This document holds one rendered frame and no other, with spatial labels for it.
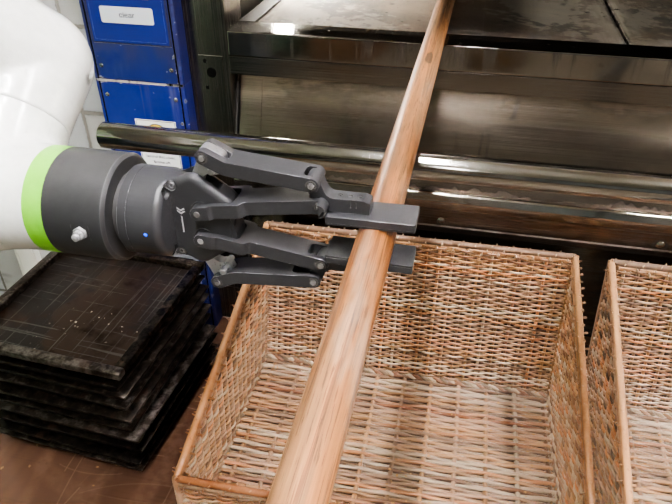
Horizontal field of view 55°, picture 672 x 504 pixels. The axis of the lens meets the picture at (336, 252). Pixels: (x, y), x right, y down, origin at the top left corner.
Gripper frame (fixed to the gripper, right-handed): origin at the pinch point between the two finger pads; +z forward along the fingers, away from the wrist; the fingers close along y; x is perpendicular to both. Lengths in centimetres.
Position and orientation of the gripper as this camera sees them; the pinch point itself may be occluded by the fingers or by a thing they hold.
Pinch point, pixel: (373, 235)
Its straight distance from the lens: 51.0
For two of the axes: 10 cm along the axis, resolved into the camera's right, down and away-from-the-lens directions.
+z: 9.8, 1.2, -1.7
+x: -2.1, 5.6, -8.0
